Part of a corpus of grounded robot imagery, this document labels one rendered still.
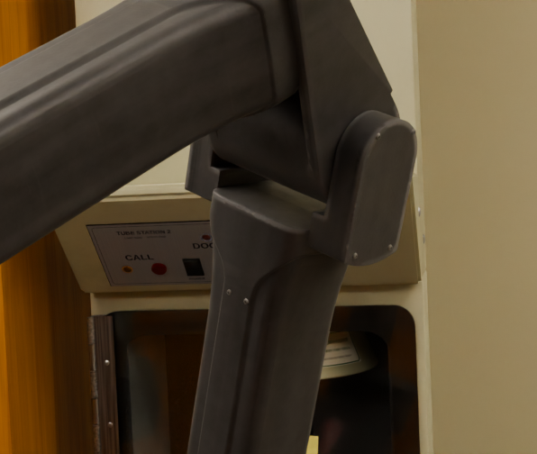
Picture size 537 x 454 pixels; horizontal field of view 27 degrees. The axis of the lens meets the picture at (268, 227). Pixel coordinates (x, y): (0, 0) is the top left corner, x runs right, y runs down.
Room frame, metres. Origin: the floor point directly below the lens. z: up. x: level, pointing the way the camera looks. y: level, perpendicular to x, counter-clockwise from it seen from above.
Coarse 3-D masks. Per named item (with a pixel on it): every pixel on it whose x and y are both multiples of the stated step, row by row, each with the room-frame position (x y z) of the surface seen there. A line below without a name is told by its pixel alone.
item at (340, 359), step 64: (128, 320) 1.07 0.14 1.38; (192, 320) 1.06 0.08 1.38; (384, 320) 1.03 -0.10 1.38; (128, 384) 1.07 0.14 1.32; (192, 384) 1.06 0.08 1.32; (320, 384) 1.04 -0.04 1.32; (384, 384) 1.03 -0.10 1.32; (128, 448) 1.07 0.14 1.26; (320, 448) 1.04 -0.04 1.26; (384, 448) 1.03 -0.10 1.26
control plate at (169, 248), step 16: (96, 224) 0.99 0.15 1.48; (112, 224) 0.99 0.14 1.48; (128, 224) 0.99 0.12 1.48; (144, 224) 0.98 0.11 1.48; (160, 224) 0.98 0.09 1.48; (176, 224) 0.98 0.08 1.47; (192, 224) 0.98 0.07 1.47; (208, 224) 0.98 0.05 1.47; (96, 240) 1.01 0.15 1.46; (112, 240) 1.00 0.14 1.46; (128, 240) 1.00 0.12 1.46; (144, 240) 1.00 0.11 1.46; (160, 240) 1.00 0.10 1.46; (176, 240) 1.00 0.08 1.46; (192, 240) 0.99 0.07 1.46; (112, 256) 1.02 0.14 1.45; (128, 256) 1.02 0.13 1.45; (144, 256) 1.02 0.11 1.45; (160, 256) 1.01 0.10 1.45; (176, 256) 1.01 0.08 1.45; (192, 256) 1.01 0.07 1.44; (208, 256) 1.01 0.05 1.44; (112, 272) 1.04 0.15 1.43; (144, 272) 1.03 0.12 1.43; (176, 272) 1.03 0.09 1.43; (208, 272) 1.02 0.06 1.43
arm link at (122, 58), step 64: (128, 0) 0.46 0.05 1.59; (192, 0) 0.45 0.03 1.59; (256, 0) 0.45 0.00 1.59; (320, 0) 0.47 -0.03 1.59; (64, 64) 0.42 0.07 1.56; (128, 64) 0.42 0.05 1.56; (192, 64) 0.44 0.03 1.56; (256, 64) 0.46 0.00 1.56; (320, 64) 0.48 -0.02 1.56; (0, 128) 0.39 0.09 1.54; (64, 128) 0.41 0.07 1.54; (128, 128) 0.43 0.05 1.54; (192, 128) 0.45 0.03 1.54; (256, 128) 0.52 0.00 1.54; (320, 128) 0.49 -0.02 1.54; (0, 192) 0.39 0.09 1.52; (64, 192) 0.42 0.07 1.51; (320, 192) 0.51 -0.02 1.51; (0, 256) 0.40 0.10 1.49
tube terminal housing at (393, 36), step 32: (96, 0) 1.09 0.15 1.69; (352, 0) 1.04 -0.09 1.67; (384, 0) 1.04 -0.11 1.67; (384, 32) 1.04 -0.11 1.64; (416, 32) 1.13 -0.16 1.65; (384, 64) 1.04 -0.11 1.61; (416, 64) 1.10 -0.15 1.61; (416, 96) 1.07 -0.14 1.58; (416, 128) 1.04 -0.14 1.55; (416, 160) 1.04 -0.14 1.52; (352, 288) 1.05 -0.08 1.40; (384, 288) 1.04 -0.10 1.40; (416, 288) 1.04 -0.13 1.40; (416, 320) 1.04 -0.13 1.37
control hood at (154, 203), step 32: (128, 192) 0.96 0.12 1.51; (160, 192) 0.96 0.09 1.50; (416, 192) 0.99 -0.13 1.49; (64, 224) 1.00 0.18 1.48; (416, 224) 0.96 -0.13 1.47; (96, 256) 1.02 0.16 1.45; (416, 256) 0.99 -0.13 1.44; (96, 288) 1.06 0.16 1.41; (128, 288) 1.05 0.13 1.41; (160, 288) 1.05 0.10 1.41; (192, 288) 1.05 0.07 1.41
